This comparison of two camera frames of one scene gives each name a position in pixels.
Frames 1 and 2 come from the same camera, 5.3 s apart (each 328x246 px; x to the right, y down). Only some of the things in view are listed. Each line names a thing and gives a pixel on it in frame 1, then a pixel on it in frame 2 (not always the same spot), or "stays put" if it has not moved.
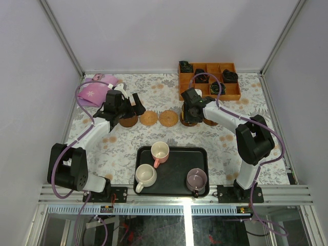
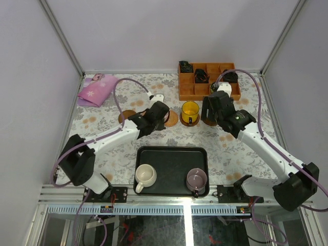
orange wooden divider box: x=219 y=80 stays put
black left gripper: x=130 y=107 -> x=159 y=118
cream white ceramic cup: x=145 y=176 stays put
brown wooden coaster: x=209 y=122 stays put
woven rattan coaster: x=168 y=118 stays put
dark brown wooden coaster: x=186 y=124 stays put
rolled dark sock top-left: x=185 y=67 stays put
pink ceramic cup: x=160 y=151 -> x=166 y=117
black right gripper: x=187 y=118 -> x=206 y=105
